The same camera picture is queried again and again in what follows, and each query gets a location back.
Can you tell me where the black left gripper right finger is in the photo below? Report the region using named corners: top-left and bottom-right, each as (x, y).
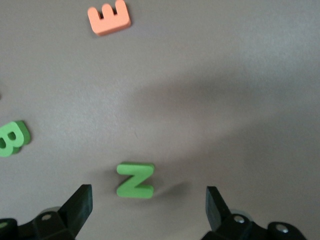
top-left (201, 186), bottom-right (308, 240)

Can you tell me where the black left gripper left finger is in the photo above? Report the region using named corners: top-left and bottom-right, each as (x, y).
top-left (0, 184), bottom-right (93, 240)

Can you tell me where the green foam letter Z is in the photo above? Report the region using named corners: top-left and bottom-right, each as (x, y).
top-left (116, 161), bottom-right (155, 200)

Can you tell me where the green foam letter B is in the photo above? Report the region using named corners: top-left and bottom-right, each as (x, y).
top-left (0, 120), bottom-right (32, 158)

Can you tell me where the brown table cover sheet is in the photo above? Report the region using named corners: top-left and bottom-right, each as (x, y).
top-left (0, 0), bottom-right (320, 240)

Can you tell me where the orange foam letter E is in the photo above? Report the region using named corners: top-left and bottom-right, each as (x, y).
top-left (87, 0), bottom-right (132, 37)

